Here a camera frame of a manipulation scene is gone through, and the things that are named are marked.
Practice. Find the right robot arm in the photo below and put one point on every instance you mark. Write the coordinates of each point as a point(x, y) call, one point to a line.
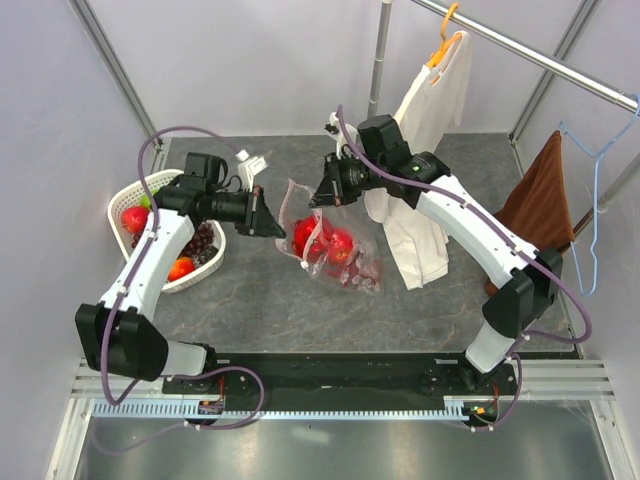
point(375, 155)

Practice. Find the metal clothes rack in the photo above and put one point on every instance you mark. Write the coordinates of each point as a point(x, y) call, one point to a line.
point(554, 66)

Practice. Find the red bell pepper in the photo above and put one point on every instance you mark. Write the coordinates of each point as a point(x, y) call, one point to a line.
point(302, 237)

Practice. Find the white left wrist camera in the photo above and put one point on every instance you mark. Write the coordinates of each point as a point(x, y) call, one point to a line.
point(249, 166)

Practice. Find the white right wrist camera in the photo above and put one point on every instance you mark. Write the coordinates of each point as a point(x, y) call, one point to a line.
point(335, 131)

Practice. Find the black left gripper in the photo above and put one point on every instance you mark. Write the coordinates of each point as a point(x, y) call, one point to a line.
point(258, 219)

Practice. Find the slotted cable duct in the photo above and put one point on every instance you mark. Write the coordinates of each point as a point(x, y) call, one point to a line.
point(184, 409)

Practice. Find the dark purple grape bunch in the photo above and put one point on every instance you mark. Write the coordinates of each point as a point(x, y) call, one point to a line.
point(200, 242)

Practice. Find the clear zip top bag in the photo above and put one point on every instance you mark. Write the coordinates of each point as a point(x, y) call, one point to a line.
point(295, 206)

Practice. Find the orange clothes hanger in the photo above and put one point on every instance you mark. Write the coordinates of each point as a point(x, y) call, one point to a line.
point(446, 42)

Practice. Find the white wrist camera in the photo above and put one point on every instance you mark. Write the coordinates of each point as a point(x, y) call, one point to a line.
point(335, 131)
point(249, 166)

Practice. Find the white perforated plastic basket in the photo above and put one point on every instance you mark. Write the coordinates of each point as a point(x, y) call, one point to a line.
point(207, 262)

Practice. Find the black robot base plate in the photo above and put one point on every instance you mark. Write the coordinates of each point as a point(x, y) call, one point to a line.
point(345, 381)

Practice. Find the red apple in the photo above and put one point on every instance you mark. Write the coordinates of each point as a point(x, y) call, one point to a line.
point(133, 219)

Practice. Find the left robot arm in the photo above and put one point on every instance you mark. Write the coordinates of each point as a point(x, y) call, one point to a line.
point(117, 334)

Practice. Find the white t-shirt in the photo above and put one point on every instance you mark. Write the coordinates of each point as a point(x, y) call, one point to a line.
point(434, 101)

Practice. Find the brown towel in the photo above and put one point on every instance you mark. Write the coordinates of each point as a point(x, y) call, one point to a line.
point(537, 209)

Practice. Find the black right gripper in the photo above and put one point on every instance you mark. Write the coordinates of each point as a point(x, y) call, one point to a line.
point(332, 191)

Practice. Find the red pomegranate fruit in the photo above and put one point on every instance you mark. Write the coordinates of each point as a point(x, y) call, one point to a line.
point(340, 248)

